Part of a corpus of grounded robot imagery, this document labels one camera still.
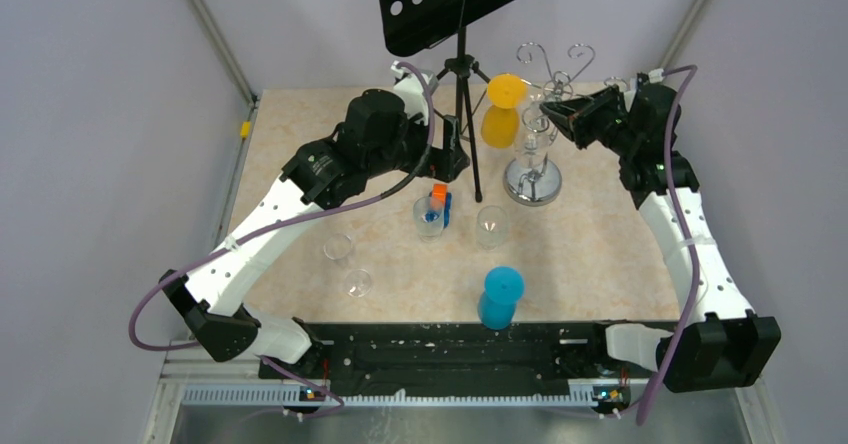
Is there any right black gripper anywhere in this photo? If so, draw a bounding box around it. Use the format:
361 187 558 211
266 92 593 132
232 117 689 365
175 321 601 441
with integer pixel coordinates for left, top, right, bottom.
539 84 638 158

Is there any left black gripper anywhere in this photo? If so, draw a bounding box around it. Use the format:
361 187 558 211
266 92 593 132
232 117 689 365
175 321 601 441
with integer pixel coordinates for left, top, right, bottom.
366 106 469 182

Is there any clear wine glass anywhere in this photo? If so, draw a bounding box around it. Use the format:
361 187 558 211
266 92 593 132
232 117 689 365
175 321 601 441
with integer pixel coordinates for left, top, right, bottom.
516 94 557 172

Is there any orange plastic wine glass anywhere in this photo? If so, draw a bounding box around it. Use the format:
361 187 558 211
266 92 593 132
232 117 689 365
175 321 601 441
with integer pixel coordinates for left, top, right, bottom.
481 74 527 149

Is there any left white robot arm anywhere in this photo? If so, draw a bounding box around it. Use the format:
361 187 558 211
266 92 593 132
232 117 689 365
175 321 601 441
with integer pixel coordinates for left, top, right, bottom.
160 87 470 378

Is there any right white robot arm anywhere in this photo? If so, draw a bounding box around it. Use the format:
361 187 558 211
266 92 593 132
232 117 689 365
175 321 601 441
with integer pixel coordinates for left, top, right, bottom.
540 84 782 393

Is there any blue plastic wine glass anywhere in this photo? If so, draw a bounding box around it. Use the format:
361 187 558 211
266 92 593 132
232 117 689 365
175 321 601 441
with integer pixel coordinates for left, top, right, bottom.
477 266 525 330

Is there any clear glass with clips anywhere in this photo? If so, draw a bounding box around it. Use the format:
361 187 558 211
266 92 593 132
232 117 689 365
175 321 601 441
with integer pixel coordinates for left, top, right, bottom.
412 196 444 242

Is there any clear glass centre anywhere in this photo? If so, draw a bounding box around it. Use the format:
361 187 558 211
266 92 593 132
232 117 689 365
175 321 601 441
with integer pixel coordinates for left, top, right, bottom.
475 205 509 250

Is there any clear glass front left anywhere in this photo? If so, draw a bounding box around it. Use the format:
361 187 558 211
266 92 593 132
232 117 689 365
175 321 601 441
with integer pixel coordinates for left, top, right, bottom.
344 269 373 298

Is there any black music stand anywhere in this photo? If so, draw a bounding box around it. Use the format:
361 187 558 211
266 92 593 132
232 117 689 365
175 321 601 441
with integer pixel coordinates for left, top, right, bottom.
372 0 565 204

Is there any silver wire glass rack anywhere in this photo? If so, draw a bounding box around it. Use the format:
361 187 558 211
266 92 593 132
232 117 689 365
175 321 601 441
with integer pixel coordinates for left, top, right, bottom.
502 42 629 208

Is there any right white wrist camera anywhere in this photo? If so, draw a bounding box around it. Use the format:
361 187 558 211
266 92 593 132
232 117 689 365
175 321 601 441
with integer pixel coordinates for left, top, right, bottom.
631 68 666 92

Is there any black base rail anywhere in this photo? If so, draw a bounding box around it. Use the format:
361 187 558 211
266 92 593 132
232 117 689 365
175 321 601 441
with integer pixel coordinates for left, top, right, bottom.
258 321 650 398

